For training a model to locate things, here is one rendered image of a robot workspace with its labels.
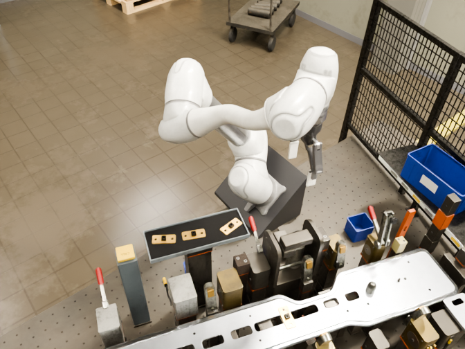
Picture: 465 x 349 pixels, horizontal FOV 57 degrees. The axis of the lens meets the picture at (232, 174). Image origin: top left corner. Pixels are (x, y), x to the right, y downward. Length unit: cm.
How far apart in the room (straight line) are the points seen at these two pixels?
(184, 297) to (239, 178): 68
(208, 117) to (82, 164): 244
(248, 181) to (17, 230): 196
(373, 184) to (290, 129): 159
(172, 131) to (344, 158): 142
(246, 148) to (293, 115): 99
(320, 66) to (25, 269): 249
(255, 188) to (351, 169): 82
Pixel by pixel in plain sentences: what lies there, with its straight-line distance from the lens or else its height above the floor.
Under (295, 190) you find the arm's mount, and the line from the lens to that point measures 210.
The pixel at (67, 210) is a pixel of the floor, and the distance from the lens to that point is 340.
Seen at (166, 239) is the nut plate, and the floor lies 116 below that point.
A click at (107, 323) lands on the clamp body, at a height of 106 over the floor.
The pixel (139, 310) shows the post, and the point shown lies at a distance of 183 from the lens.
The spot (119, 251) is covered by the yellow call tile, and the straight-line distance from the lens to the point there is 157.
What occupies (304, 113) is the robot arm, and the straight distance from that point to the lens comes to 102.
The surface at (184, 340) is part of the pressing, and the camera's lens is 154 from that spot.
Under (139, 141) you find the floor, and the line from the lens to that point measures 386.
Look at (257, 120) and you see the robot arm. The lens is 112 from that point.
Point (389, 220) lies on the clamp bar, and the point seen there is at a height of 117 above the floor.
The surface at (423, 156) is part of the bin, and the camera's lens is 220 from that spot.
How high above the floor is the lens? 239
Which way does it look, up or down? 43 degrees down
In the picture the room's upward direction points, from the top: 2 degrees clockwise
